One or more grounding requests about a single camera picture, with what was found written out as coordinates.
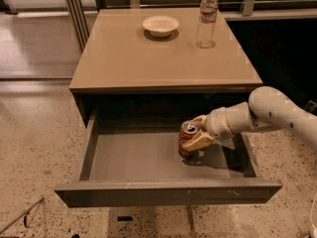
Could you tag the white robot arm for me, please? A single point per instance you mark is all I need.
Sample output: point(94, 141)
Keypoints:
point(266, 109)

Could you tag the grey metal rod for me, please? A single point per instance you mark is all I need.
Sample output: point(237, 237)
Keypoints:
point(24, 213)

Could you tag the clear plastic water bottle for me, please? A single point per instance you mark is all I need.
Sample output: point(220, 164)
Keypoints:
point(206, 24)

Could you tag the red coke can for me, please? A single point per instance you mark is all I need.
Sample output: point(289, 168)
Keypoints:
point(188, 130)

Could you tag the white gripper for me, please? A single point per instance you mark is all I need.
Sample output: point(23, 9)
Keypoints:
point(217, 122)

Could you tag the grey cabinet with tan top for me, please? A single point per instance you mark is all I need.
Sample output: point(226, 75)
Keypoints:
point(121, 57)

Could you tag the open grey top drawer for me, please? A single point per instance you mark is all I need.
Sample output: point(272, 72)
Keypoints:
point(135, 162)

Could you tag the white bowl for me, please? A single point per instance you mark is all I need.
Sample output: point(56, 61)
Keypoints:
point(160, 26)

